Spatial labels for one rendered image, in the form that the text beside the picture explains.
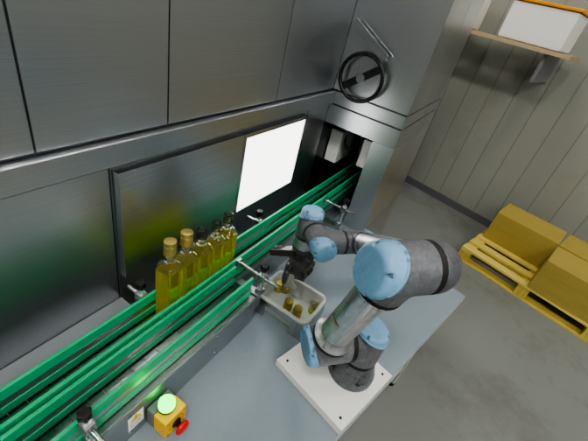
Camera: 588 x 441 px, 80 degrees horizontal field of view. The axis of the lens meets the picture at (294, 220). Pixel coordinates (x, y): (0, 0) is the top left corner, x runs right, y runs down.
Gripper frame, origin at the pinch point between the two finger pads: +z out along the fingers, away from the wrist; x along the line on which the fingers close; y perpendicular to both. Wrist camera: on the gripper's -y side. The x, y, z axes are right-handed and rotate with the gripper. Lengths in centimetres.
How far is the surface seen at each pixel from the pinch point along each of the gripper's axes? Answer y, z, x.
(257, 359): 7.4, 9.5, -26.5
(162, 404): -1, -1, -58
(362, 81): -16, -64, 66
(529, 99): 66, -49, 326
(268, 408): 19.1, 9.5, -37.6
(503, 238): 102, 62, 256
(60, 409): -15, -7, -74
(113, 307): -33, -4, -48
